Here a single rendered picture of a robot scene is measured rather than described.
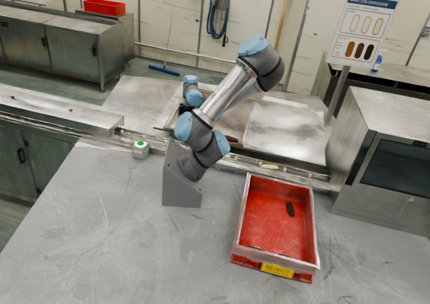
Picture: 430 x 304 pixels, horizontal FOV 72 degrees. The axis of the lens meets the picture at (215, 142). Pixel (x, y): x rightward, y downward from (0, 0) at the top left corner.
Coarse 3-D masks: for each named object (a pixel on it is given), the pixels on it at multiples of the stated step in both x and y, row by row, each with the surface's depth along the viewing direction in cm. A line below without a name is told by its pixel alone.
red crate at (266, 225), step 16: (256, 192) 153; (256, 208) 143; (272, 208) 145; (256, 224) 135; (272, 224) 136; (288, 224) 137; (304, 224) 138; (240, 240) 126; (256, 240) 127; (272, 240) 128; (288, 240) 129; (304, 240) 130; (304, 256) 123
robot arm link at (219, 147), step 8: (216, 136) 127; (224, 136) 135; (208, 144) 125; (216, 144) 127; (224, 144) 128; (200, 152) 128; (208, 152) 128; (216, 152) 128; (224, 152) 129; (200, 160) 131; (208, 160) 130; (216, 160) 132
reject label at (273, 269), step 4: (264, 264) 112; (272, 264) 111; (264, 268) 113; (268, 268) 113; (272, 268) 112; (276, 268) 112; (280, 268) 111; (268, 272) 114; (272, 272) 113; (276, 272) 113; (280, 272) 112; (284, 272) 112; (288, 272) 111; (292, 272) 111; (284, 276) 113; (288, 276) 113
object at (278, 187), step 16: (256, 176) 148; (272, 192) 151; (288, 192) 149; (304, 192) 147; (240, 208) 130; (304, 208) 146; (240, 224) 120; (240, 256) 112; (256, 256) 110; (272, 256) 109; (304, 272) 109
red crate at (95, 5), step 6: (90, 0) 456; (96, 0) 469; (102, 0) 467; (84, 6) 442; (90, 6) 441; (96, 6) 440; (102, 6) 438; (108, 6) 437; (114, 6) 435; (120, 6) 451; (96, 12) 444; (102, 12) 442; (108, 12) 441; (114, 12) 440; (120, 12) 454
